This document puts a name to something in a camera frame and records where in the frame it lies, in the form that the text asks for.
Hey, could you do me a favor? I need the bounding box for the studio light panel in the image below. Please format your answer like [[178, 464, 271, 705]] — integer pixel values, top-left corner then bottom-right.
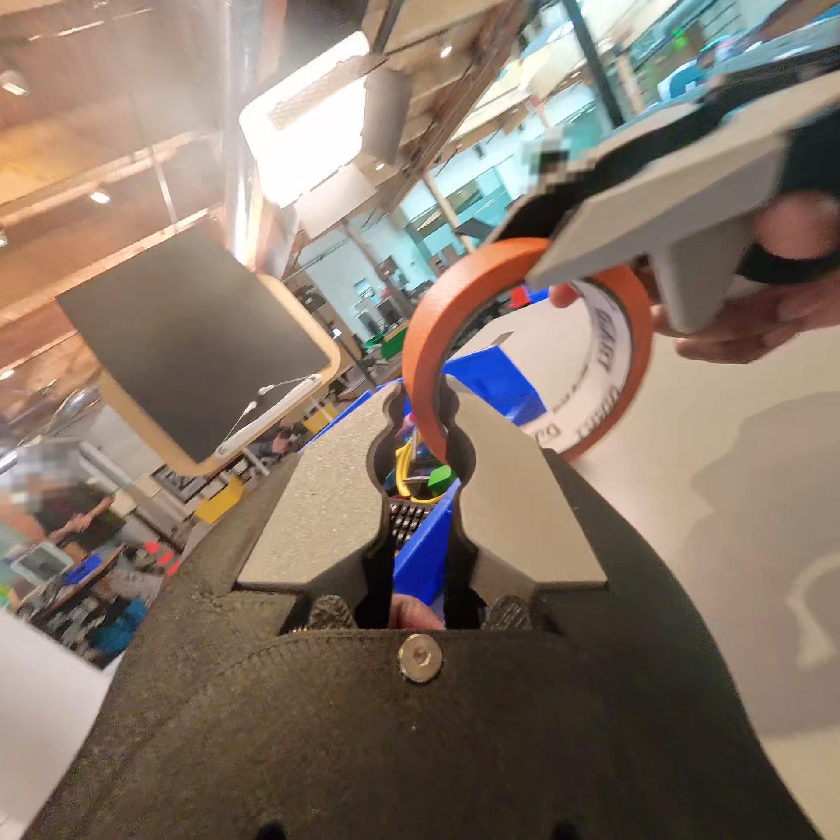
[[238, 29, 376, 212]]

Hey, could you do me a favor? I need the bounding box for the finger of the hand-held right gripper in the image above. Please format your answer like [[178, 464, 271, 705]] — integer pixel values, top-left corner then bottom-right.
[[489, 100, 737, 245], [525, 74, 840, 336]]

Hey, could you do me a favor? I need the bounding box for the yellow cable coil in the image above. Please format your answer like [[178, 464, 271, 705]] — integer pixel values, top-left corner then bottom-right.
[[393, 430, 455, 511]]

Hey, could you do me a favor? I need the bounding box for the person's right hand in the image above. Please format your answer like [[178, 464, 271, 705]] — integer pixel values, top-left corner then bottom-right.
[[654, 192, 840, 367]]

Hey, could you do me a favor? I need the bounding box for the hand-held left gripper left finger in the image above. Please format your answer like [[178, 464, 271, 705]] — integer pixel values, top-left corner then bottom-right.
[[237, 381, 401, 601]]

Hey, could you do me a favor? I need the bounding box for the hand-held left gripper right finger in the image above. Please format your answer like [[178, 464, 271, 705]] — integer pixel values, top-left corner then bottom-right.
[[440, 382, 611, 610]]

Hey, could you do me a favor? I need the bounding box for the black remote control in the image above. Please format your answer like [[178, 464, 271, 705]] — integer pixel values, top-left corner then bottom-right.
[[389, 500, 429, 553]]

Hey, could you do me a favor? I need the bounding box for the orange tape roll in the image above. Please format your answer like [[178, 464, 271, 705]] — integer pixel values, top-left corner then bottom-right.
[[402, 237, 655, 463]]

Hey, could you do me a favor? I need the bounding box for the blue plastic bin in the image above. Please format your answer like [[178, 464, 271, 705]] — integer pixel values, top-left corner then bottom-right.
[[300, 329, 543, 609]]

